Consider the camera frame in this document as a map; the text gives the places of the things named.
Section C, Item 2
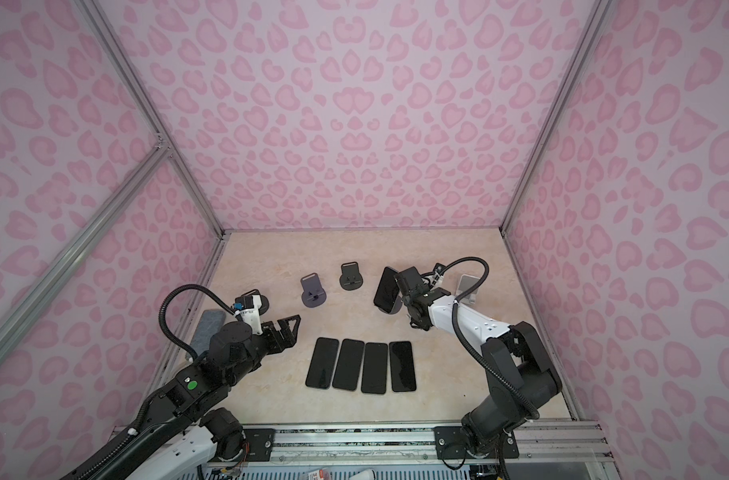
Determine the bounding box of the left corner aluminium post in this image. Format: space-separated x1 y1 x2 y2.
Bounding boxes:
74 0 226 239

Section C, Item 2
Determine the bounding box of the green phone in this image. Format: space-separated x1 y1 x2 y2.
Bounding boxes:
373 266 402 315

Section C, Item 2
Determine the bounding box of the back left round stand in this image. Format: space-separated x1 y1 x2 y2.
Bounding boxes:
300 273 328 308

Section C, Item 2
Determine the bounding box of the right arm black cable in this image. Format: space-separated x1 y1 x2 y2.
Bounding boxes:
432 256 542 421

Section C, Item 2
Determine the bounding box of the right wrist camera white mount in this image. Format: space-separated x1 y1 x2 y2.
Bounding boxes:
423 263 447 287

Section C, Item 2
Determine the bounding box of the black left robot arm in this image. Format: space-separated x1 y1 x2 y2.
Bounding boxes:
66 315 302 479

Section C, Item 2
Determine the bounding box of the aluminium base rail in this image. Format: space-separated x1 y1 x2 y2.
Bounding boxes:
93 419 623 480

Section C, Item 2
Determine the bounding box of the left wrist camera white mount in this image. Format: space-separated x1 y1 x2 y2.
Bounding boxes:
232 296 262 335

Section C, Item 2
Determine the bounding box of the front left round stand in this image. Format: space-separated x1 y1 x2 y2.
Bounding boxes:
242 289 270 315

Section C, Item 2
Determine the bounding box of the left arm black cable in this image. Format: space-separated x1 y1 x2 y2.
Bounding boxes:
158 283 238 361

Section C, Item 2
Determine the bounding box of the purple phone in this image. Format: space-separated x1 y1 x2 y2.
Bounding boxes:
332 339 365 391

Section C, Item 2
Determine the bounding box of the centre round black stand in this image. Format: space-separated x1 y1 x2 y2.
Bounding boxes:
340 261 364 291

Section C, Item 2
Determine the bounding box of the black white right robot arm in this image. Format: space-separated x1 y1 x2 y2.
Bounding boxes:
394 256 562 458

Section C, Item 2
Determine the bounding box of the corner aluminium post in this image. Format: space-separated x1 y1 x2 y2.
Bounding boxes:
74 0 226 239
500 0 617 238

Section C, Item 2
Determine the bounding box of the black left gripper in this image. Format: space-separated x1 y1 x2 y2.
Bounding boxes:
228 311 302 389

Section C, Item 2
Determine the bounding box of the right corner aluminium post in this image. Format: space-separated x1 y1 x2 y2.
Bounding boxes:
500 0 617 238

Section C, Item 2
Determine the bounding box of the black phone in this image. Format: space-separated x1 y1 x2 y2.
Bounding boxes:
360 342 388 395

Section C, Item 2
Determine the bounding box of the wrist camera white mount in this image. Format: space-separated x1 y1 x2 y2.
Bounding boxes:
423 263 447 287
232 296 262 335

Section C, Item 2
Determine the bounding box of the far right white stand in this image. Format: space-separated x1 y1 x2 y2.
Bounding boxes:
455 274 480 305

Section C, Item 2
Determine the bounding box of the left diagonal aluminium beam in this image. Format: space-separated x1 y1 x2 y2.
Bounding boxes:
0 141 170 368

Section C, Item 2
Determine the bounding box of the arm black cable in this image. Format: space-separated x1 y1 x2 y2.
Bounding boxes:
158 283 238 361
432 256 542 421

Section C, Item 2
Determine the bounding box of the white phone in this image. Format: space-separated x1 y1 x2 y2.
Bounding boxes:
389 341 417 393

